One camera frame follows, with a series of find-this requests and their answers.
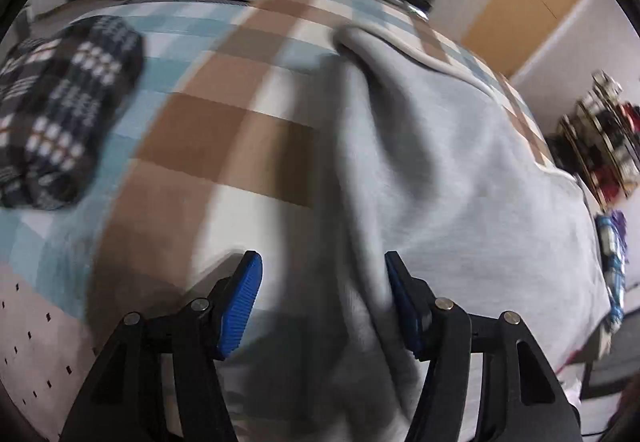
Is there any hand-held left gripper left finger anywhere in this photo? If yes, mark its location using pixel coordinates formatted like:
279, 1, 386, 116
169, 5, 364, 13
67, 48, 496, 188
59, 250, 264, 442

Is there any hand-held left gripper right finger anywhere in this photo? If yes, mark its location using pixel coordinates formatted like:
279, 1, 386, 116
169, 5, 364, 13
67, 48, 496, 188
384, 250, 584, 442

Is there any grey printed hoodie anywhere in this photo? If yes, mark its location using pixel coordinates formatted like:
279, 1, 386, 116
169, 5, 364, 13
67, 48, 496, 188
215, 24, 608, 442

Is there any checked bed sheet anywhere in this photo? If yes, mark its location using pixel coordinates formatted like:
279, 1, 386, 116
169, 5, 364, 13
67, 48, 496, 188
0, 0, 576, 423

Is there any blue plaid blanket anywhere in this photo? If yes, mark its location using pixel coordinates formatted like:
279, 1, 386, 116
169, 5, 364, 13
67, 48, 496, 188
595, 212, 626, 333

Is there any purple cloth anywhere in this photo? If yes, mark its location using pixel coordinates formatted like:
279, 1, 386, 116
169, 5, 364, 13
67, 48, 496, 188
610, 209, 629, 247

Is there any wooden shoe rack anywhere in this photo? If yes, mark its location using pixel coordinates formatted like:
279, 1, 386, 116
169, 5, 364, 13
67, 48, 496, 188
550, 69, 640, 207

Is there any black plaid cloth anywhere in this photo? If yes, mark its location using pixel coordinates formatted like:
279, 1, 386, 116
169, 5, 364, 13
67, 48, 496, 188
0, 14, 146, 210

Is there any white cabinet with boxes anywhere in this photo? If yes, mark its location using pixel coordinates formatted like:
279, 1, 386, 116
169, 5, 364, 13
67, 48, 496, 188
422, 0, 498, 42

